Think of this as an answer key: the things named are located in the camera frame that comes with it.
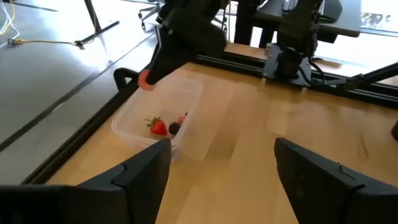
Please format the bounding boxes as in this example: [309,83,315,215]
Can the salmon pink fruit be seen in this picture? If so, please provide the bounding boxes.
[137,68,155,92]

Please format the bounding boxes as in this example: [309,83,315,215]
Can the yellow floor cable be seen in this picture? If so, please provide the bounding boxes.
[0,0,85,48]

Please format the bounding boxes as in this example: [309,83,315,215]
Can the black keyboard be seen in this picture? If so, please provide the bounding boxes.
[282,0,325,14]

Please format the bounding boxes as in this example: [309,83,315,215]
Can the red strawberry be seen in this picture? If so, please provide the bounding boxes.
[145,116,169,137]

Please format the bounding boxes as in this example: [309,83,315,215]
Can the clear plastic tupperware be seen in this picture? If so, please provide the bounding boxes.
[111,77,204,154]

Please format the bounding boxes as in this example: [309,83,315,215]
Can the black aluminium table frame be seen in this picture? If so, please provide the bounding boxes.
[21,51,398,185]

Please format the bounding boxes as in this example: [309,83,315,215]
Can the black frame bracket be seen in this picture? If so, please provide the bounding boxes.
[113,67,140,92]

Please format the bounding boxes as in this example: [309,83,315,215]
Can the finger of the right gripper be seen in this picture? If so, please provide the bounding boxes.
[144,28,200,86]

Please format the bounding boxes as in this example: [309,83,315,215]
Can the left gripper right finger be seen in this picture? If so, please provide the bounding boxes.
[273,138,398,224]

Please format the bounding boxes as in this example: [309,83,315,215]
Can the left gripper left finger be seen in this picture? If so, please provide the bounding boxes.
[0,138,172,224]

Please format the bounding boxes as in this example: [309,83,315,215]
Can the dark blackberry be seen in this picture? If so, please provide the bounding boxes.
[168,121,182,136]

